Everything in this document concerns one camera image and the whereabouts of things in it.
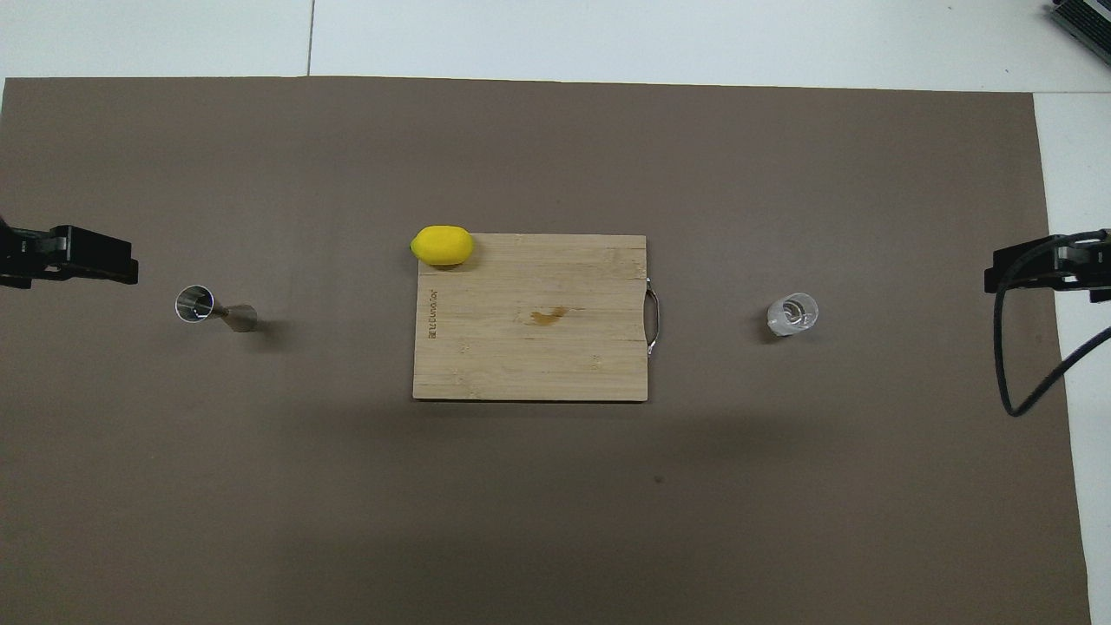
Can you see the brown table mat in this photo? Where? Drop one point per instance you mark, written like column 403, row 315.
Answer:
column 260, row 486

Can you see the steel double jigger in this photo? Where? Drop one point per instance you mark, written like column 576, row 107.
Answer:
column 195, row 304

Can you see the yellow lemon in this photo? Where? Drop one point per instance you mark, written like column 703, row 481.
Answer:
column 443, row 245

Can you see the clear plastic cup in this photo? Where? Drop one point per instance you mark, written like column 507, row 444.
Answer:
column 792, row 314

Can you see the wooden cutting board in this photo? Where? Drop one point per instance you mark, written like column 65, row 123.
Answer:
column 529, row 347

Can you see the grey ribbed device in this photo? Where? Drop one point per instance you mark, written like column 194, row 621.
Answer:
column 1089, row 22

